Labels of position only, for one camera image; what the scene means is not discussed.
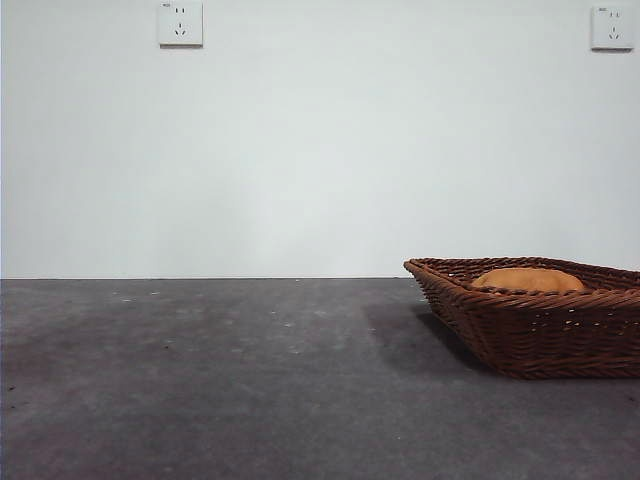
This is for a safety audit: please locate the brown potato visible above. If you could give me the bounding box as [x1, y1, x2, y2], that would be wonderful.
[471, 267, 586, 293]

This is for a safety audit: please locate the brown woven wicker basket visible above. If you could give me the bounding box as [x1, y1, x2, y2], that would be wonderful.
[403, 256, 640, 380]

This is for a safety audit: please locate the white wall socket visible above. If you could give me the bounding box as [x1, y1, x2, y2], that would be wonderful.
[158, 0, 205, 49]
[591, 4, 636, 51]

